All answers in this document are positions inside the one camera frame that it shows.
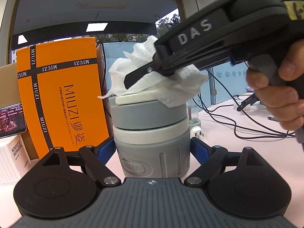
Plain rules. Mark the white paper towel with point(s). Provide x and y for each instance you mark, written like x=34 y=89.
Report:
x=180 y=85

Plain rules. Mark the white ribbed box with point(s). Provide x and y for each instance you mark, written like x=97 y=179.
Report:
x=11 y=156

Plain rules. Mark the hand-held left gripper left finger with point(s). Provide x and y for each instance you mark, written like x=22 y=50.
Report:
x=106 y=148

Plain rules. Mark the small black gripper tool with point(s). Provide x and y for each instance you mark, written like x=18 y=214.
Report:
x=248 y=101

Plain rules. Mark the clear glass jar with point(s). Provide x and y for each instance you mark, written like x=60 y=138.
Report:
x=192 y=112

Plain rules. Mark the wooden framed window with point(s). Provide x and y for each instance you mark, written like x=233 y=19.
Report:
x=83 y=9

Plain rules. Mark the orange printed box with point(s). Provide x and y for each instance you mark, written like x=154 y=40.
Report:
x=64 y=95

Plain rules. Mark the smartphone with lit screen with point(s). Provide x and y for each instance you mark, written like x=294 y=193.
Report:
x=11 y=121

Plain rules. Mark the blue panel board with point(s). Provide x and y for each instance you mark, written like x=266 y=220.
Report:
x=220 y=80

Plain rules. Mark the dark pen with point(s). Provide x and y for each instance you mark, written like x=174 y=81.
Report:
x=272 y=118

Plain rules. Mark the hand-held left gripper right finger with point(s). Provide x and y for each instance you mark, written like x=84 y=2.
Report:
x=199 y=148

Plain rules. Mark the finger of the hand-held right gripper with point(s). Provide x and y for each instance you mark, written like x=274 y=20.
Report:
x=142 y=72

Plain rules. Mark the grey lidded container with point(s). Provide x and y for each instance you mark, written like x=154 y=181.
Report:
x=152 y=144

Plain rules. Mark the person's right hand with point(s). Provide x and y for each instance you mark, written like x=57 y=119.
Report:
x=280 y=104

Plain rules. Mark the white power plug adapter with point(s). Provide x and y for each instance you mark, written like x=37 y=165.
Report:
x=196 y=128

